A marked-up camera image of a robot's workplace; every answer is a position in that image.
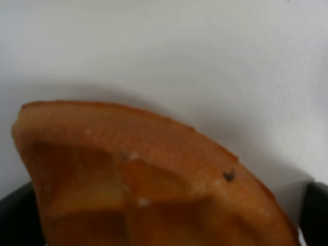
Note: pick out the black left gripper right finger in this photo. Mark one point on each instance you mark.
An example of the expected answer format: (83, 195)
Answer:
(313, 217)

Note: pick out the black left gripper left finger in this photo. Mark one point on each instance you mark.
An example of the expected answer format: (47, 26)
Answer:
(20, 223)

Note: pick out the orange waffle wedge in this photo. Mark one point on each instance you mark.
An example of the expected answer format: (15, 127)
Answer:
(108, 174)

